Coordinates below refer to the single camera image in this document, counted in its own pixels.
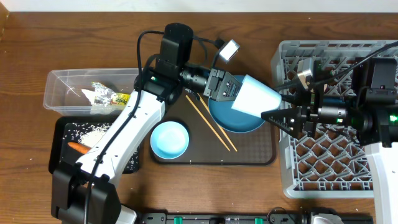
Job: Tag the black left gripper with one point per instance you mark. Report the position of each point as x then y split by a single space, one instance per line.
217 78

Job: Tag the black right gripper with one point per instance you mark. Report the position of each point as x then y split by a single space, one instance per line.
303 114

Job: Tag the light blue cup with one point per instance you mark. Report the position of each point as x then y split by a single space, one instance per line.
254 98

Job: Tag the light blue bowl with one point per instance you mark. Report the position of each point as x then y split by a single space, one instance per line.
169 140

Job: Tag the foil snack wrapper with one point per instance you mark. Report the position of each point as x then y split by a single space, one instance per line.
106 96

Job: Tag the white paper napkin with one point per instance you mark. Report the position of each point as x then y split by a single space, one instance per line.
90 95

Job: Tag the orange carrot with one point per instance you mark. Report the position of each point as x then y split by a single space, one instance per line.
79 147

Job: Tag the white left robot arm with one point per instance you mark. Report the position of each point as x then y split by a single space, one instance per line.
85 192

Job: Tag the grey dishwasher rack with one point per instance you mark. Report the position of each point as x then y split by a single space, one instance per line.
331 164

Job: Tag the wooden chopstick right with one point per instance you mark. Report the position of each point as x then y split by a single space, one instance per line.
221 129

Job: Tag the wooden chopstick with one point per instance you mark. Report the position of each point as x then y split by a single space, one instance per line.
205 120
221 129

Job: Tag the dark blue plate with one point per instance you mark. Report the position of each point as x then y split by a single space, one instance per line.
233 120

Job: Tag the wooden chopstick left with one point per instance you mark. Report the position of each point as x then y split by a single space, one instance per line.
205 120

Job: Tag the brown serving tray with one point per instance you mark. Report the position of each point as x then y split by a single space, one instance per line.
255 148

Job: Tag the clear plastic bin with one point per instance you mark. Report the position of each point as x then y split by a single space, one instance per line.
63 89

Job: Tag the white rice pile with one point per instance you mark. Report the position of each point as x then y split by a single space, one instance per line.
87 134

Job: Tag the black tray bin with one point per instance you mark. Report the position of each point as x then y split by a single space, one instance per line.
55 154

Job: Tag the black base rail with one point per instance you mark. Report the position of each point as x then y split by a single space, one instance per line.
276 215

